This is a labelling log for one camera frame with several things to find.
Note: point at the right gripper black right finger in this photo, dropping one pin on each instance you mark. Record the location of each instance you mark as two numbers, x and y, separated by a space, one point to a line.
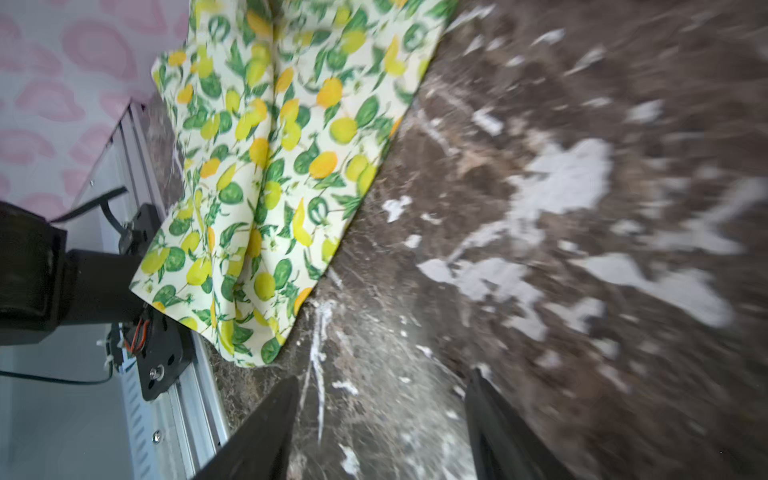
503 445

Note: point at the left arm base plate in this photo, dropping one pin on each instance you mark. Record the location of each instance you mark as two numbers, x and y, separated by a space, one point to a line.
150 344

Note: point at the lemon print skirt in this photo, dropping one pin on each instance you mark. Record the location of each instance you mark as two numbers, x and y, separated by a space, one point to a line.
283 112

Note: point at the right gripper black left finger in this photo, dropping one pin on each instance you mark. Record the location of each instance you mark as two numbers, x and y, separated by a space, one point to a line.
261 447

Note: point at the aluminium front rail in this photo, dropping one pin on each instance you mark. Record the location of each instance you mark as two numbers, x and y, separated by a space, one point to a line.
174 421

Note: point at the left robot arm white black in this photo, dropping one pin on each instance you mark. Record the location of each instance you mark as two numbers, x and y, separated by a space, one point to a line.
44 285

